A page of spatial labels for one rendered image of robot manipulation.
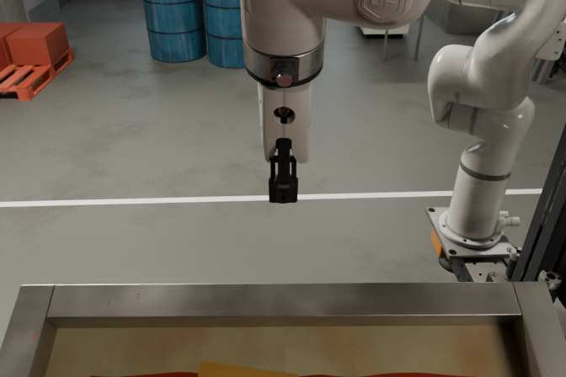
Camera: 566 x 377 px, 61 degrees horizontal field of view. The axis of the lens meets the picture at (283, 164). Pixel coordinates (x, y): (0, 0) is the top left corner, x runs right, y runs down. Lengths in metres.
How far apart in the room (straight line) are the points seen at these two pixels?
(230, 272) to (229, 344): 2.01
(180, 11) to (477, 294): 4.80
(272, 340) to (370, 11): 0.36
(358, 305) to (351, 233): 2.27
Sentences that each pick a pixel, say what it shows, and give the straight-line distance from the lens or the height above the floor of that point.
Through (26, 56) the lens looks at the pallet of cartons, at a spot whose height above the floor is 0.22.
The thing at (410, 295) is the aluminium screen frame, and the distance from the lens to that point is 0.56.
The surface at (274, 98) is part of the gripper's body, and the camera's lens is 0.44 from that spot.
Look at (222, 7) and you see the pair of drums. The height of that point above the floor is 0.62.
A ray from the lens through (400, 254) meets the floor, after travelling 2.73.
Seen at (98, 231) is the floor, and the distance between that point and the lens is 2.99.
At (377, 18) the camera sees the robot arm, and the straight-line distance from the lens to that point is 0.37.
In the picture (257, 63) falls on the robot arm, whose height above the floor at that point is 1.64.
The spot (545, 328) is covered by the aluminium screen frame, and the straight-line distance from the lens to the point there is 0.60.
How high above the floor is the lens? 1.79
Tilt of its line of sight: 32 degrees down
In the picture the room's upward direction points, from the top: straight up
